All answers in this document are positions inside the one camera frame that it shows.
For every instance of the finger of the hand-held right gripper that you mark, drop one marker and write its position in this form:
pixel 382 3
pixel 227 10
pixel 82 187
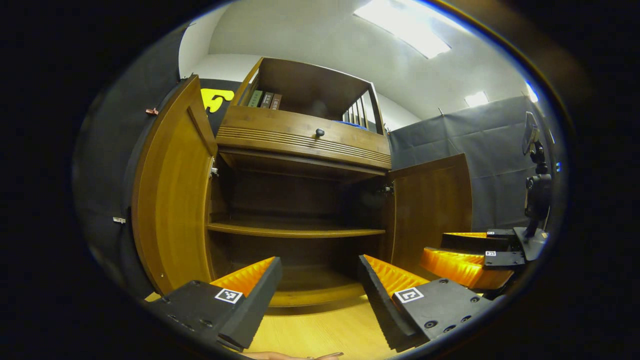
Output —
pixel 470 242
pixel 505 260

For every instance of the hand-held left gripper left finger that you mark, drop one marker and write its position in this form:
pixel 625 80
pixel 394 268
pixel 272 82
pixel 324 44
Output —
pixel 255 310

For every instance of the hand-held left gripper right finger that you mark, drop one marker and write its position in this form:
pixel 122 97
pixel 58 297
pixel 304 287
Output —
pixel 380 310

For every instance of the wooden shoe cabinet door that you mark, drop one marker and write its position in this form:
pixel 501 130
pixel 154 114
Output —
pixel 430 210
pixel 172 200

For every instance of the metal door hinge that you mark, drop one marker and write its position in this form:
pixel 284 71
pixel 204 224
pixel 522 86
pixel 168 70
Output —
pixel 214 170
pixel 387 188

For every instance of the wooden cabinet drawer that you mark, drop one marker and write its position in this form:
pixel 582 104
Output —
pixel 280 127

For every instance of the black backdrop cloth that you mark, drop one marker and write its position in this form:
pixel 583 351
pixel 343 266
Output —
pixel 500 150

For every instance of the wooden inner shelf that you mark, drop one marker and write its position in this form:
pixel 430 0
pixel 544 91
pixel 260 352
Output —
pixel 295 230

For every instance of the small ceiling light panel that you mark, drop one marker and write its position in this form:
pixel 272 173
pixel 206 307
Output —
pixel 531 91
pixel 476 98

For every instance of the blue cloth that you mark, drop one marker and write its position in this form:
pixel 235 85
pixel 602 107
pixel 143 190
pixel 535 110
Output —
pixel 350 124

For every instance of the reddish brown book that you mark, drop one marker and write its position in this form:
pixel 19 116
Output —
pixel 276 102

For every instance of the dark brown book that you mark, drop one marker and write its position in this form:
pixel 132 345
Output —
pixel 266 100

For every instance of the large ceiling light panel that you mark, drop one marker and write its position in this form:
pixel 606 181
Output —
pixel 405 27

